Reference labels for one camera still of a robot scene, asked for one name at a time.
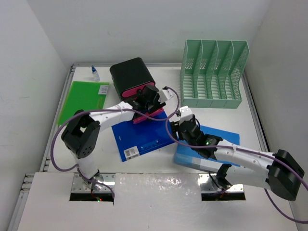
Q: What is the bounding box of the dark blue clipboard folder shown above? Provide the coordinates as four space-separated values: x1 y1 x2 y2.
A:
112 120 174 162

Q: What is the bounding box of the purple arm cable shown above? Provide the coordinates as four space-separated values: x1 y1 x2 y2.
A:
165 112 308 223
50 86 180 200

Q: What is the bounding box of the black drawer cabinet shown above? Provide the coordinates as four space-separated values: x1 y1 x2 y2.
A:
109 57 155 100

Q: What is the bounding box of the pink drawer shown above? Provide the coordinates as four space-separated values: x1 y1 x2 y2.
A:
132 108 164 124
121 82 155 99

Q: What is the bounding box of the green clip file folder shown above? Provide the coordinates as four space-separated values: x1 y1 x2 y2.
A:
57 81 109 126

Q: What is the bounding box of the light blue book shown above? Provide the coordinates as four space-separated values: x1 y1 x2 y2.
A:
173 126 240 173

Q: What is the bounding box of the pink top drawer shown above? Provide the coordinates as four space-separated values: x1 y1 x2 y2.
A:
121 82 155 99

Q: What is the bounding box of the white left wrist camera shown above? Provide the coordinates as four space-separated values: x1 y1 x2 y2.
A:
158 87 174 103

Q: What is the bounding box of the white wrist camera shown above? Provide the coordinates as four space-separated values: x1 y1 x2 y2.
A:
179 106 193 124
158 87 174 103

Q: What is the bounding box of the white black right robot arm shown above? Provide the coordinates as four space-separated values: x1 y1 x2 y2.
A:
171 118 305 201

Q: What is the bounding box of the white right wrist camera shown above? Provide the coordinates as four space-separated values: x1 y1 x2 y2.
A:
179 106 193 124

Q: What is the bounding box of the pink bottom drawer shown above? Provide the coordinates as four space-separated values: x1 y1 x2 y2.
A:
132 108 164 124

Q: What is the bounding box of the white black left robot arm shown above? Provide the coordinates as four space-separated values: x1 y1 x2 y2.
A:
61 85 173 180

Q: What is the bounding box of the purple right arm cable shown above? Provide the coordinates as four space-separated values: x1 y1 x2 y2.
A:
165 112 308 223

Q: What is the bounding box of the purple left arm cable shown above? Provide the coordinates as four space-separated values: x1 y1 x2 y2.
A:
50 86 180 200

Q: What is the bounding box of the small blue capped bottle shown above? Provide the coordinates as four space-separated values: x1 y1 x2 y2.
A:
91 65 100 82

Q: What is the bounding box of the mint green file rack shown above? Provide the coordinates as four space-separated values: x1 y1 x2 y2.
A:
180 39 250 109

